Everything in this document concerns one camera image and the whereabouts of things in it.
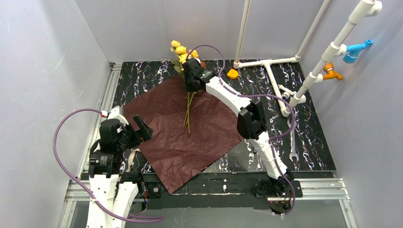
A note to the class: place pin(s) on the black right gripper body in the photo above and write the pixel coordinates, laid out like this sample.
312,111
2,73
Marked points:
191,81

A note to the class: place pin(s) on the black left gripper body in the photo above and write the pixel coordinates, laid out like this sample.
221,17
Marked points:
138,129

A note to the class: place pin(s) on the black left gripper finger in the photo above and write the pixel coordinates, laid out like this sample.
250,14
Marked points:
145,133
140,125

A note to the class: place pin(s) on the yellow fake flower bunch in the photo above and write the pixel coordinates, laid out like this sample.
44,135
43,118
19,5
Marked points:
182,54

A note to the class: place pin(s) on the maroon wrapping paper sheet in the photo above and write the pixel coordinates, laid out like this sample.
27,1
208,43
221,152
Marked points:
175,155

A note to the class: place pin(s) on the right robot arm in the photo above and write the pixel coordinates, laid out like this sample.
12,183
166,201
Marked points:
251,120

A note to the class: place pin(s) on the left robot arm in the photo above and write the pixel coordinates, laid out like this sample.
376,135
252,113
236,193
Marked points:
113,193

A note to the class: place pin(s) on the pink fake flower stem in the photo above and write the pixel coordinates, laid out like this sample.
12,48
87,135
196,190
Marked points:
188,97

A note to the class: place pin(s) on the beige ribbon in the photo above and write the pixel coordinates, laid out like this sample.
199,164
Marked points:
128,163

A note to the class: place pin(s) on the orange plastic piece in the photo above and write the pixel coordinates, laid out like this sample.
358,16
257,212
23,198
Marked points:
232,74

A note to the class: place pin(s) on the white pipe valve fitting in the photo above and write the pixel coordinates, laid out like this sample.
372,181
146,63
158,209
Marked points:
286,93

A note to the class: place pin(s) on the silver wrench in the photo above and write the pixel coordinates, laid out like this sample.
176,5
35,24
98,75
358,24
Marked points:
293,153

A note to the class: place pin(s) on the orange plastic tap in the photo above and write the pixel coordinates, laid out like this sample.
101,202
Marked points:
330,72

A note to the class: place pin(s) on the blue plastic tap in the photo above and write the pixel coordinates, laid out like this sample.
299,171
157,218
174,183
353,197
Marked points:
353,51

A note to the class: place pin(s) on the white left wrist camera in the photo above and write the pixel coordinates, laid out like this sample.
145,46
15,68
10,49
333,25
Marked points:
115,113

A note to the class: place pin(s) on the aluminium frame rail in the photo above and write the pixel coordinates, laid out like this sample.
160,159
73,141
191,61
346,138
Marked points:
105,103

